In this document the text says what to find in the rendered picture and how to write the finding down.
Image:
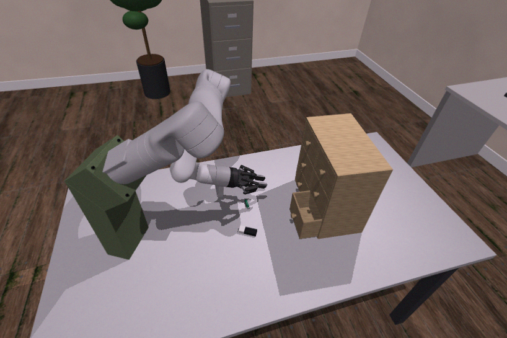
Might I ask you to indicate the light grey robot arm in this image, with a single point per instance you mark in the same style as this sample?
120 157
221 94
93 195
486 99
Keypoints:
198 127

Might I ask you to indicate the brown wooden drawer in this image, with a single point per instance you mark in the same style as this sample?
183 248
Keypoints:
319 194
303 209
311 143
326 172
301 181
306 165

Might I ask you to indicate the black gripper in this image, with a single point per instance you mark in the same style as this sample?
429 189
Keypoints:
244 179

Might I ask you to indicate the brown wooden chest of drawers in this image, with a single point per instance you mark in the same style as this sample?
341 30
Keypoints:
362 173

